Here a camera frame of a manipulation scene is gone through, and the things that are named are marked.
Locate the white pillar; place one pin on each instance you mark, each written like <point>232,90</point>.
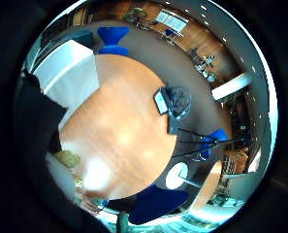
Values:
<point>230,86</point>

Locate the green fuzzy soft toy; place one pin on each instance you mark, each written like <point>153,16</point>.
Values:
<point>68,158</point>

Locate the green potted plant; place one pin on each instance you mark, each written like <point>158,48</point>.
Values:
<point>135,13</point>

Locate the open laptop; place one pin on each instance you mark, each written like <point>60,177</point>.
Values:
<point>161,103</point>

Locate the green pole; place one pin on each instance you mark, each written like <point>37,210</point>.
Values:
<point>122,221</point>

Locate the large white box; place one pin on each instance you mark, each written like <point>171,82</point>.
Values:
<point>70,73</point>

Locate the white wall board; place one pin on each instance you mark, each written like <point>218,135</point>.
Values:
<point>172,20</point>

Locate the black tripod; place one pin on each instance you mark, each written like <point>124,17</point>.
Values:
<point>201,142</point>

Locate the blue chair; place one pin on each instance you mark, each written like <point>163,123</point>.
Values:
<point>216,137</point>
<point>112,40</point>
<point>156,202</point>

